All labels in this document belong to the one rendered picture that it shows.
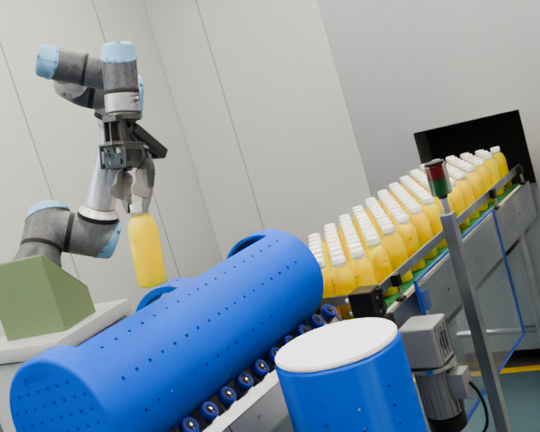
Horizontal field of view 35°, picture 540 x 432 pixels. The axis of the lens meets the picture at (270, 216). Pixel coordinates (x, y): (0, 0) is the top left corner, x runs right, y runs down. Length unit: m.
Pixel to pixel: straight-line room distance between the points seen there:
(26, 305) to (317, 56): 4.79
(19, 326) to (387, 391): 1.06
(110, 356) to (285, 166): 5.45
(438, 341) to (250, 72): 4.92
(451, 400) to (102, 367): 1.13
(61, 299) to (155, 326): 0.53
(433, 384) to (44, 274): 1.10
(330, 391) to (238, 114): 5.52
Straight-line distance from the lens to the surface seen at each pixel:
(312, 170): 6.97
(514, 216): 3.59
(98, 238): 2.42
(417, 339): 2.39
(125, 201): 1.87
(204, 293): 1.95
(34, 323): 2.35
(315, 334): 1.96
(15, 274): 2.33
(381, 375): 1.78
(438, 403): 2.47
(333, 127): 6.83
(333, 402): 1.78
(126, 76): 1.83
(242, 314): 1.98
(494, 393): 2.73
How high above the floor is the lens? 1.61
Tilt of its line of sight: 8 degrees down
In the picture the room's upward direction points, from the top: 16 degrees counter-clockwise
